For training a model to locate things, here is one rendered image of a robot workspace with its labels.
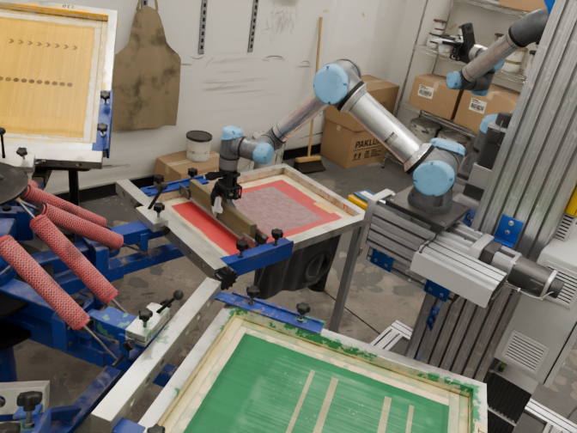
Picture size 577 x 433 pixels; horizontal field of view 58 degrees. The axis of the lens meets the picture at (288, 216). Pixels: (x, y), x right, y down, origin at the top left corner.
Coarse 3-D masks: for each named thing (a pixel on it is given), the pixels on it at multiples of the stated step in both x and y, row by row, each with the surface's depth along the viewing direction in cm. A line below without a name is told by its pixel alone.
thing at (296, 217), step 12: (288, 204) 231; (300, 204) 232; (312, 204) 234; (252, 216) 216; (264, 216) 218; (276, 216) 220; (288, 216) 221; (300, 216) 223; (312, 216) 224; (324, 216) 226; (336, 216) 228; (204, 228) 203; (216, 228) 204; (264, 228) 210; (276, 228) 212; (288, 228) 213; (300, 228) 215; (312, 228) 216; (216, 240) 197; (228, 240) 198; (228, 252) 191
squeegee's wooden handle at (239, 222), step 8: (192, 184) 212; (200, 184) 212; (192, 192) 214; (200, 192) 210; (208, 192) 206; (200, 200) 211; (208, 200) 207; (208, 208) 208; (224, 208) 199; (232, 208) 198; (224, 216) 201; (232, 216) 197; (240, 216) 194; (232, 224) 198; (240, 224) 194; (248, 224) 190; (256, 224) 191; (240, 232) 195; (248, 232) 191
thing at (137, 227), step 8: (128, 224) 181; (136, 224) 181; (144, 224) 182; (120, 232) 176; (128, 232) 177; (136, 232) 178; (144, 232) 180; (152, 232) 183; (160, 232) 185; (128, 240) 177; (136, 240) 179
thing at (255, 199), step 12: (276, 180) 250; (252, 192) 235; (264, 192) 237; (276, 192) 239; (288, 192) 241; (300, 192) 243; (180, 204) 216; (192, 204) 217; (240, 204) 224; (252, 204) 226; (264, 204) 227; (276, 204) 229; (192, 216) 209; (204, 216) 210
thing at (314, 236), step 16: (240, 176) 240; (256, 176) 247; (288, 176) 256; (304, 176) 251; (176, 192) 219; (320, 192) 242; (352, 208) 230; (336, 224) 214; (352, 224) 218; (304, 240) 200; (320, 240) 208; (224, 256) 182
